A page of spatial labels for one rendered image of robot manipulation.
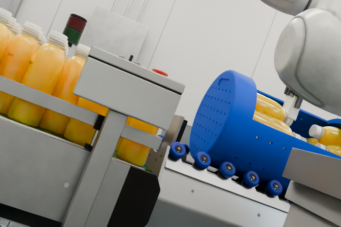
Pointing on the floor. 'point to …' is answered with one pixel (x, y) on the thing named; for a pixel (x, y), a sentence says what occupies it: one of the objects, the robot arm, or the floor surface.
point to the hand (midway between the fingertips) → (291, 108)
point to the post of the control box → (95, 169)
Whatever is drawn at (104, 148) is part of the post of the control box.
